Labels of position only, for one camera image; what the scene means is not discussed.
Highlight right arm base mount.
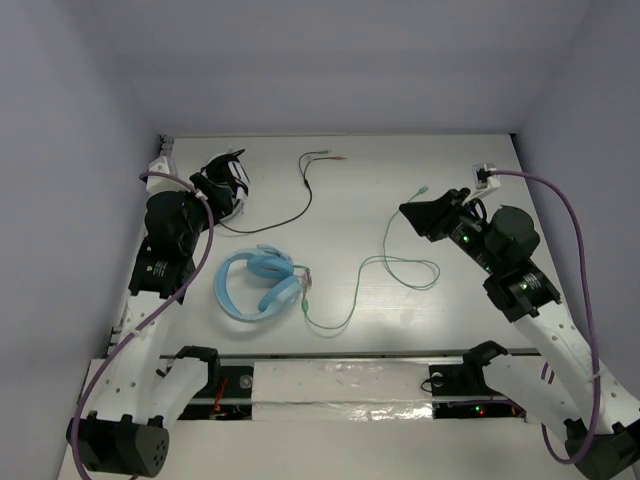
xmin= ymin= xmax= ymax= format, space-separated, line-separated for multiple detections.
xmin=420 ymin=341 xmax=526 ymax=420

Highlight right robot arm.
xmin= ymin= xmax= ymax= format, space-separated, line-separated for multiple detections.
xmin=399 ymin=188 xmax=639 ymax=479

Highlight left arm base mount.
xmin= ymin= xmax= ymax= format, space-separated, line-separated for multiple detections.
xmin=179 ymin=360 xmax=254 ymax=421

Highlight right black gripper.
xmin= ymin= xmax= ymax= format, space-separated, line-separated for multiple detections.
xmin=399 ymin=187 xmax=502 ymax=275

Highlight foil covered panel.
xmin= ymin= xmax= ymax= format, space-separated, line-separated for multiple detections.
xmin=251 ymin=360 xmax=433 ymax=422

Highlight green headphone cable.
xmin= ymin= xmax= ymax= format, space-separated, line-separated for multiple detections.
xmin=298 ymin=185 xmax=442 ymax=339

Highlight black and white headphones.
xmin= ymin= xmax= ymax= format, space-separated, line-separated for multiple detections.
xmin=200 ymin=147 xmax=251 ymax=222

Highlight light blue headphones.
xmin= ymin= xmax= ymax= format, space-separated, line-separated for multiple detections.
xmin=213 ymin=245 xmax=302 ymax=324

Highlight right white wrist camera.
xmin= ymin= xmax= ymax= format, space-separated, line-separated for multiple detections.
xmin=469 ymin=163 xmax=501 ymax=199

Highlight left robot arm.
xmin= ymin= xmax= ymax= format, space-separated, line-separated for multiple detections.
xmin=67 ymin=169 xmax=233 ymax=479

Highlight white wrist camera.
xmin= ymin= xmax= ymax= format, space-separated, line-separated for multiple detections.
xmin=469 ymin=163 xmax=501 ymax=199
xmin=145 ymin=155 xmax=182 ymax=195

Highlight black audio splitter cable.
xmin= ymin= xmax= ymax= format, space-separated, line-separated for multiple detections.
xmin=217 ymin=148 xmax=347 ymax=235

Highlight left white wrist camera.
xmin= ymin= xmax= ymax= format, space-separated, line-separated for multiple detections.
xmin=145 ymin=155 xmax=182 ymax=195

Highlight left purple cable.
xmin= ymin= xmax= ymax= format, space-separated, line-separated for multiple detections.
xmin=71 ymin=169 xmax=217 ymax=480

